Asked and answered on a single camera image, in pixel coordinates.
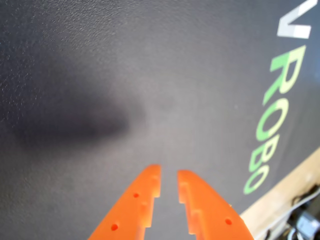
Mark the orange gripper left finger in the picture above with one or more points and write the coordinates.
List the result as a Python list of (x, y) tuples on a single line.
[(130, 212)]

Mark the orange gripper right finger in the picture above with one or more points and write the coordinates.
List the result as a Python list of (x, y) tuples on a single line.
[(212, 215)]

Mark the dark mat with WOWROBO print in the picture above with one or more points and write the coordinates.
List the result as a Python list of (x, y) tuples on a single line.
[(75, 175)]

